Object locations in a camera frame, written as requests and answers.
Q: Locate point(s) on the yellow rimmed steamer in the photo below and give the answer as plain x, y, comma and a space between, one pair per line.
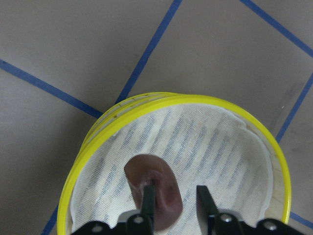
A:
205, 141
119, 107

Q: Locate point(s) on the brown steamed bun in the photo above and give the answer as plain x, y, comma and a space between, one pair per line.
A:
145, 170

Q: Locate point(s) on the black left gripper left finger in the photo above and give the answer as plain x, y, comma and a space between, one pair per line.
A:
142, 222

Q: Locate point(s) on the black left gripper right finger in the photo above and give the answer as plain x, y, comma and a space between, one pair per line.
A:
213, 221

